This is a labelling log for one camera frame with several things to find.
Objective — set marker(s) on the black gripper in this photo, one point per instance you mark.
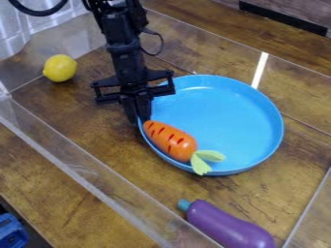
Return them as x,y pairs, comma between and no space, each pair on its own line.
134,78

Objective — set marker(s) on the orange toy carrot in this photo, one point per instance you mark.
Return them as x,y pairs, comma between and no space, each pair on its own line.
179,146

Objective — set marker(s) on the blue round plate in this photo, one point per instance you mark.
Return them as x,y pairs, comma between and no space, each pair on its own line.
230,117

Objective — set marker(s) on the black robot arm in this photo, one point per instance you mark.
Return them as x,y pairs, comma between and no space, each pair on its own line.
122,20

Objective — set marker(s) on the yellow toy lemon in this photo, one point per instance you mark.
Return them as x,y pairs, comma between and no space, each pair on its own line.
59,68

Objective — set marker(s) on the dark bar top right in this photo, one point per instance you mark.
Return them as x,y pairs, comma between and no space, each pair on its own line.
286,19

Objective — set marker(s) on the purple toy eggplant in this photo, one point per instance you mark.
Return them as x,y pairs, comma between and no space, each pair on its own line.
227,229

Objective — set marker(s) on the blue object at corner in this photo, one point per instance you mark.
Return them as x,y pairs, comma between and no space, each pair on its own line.
14,236

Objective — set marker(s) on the clear acrylic enclosure wall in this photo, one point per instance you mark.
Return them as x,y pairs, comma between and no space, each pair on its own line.
78,172

